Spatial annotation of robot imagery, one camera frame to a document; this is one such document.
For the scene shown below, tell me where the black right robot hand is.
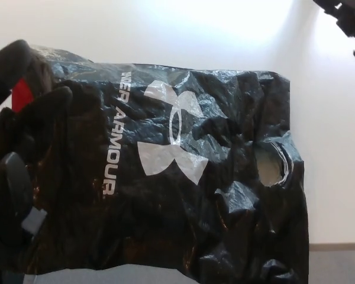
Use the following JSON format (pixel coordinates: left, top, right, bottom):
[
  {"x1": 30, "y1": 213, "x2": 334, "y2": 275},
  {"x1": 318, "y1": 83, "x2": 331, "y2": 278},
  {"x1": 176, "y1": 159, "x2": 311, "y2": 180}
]
[{"x1": 311, "y1": 0, "x2": 355, "y2": 65}]

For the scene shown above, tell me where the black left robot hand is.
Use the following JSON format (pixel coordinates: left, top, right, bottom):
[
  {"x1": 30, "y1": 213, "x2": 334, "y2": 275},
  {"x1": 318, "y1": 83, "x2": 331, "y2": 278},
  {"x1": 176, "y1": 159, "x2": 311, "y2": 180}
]
[{"x1": 0, "y1": 39, "x2": 75, "y2": 248}]

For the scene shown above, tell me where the black Under Armour plastic bag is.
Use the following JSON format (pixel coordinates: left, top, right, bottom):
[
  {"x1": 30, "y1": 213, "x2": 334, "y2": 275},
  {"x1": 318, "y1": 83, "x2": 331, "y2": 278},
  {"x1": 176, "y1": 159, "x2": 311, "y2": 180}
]
[{"x1": 25, "y1": 43, "x2": 311, "y2": 284}]

